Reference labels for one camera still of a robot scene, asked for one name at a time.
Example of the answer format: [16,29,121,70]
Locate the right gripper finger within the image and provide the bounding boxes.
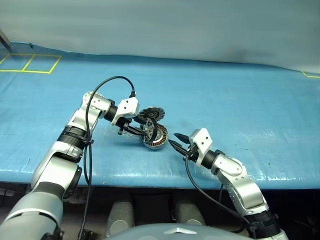
[173,132,191,144]
[167,139,188,157]

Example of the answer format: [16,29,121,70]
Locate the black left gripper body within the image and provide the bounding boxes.
[117,116,134,136]

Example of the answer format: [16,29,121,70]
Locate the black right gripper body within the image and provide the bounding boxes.
[185,143,200,162]

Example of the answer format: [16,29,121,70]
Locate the motor housing with copper coils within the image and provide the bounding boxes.
[139,124,170,152]

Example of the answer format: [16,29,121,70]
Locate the blue plastic table cover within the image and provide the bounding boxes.
[0,41,320,190]

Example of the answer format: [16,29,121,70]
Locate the grey rounded shape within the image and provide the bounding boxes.
[105,200,136,239]
[174,200,207,227]

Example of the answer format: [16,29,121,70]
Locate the grey robot torso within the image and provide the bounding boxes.
[104,222,219,240]

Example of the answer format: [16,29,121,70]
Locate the grey metal bar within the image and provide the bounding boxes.
[0,27,12,52]

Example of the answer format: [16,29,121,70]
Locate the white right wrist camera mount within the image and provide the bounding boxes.
[188,127,214,167]

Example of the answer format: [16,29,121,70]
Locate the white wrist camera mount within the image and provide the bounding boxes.
[188,127,214,167]
[110,97,140,126]

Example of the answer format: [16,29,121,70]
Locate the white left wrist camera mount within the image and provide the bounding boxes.
[110,97,140,126]

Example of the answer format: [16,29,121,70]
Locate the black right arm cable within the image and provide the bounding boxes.
[184,154,256,235]

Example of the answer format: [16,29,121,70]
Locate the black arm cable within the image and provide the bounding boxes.
[184,154,256,235]
[76,75,137,240]

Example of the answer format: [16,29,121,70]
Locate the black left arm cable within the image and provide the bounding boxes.
[76,75,137,240]

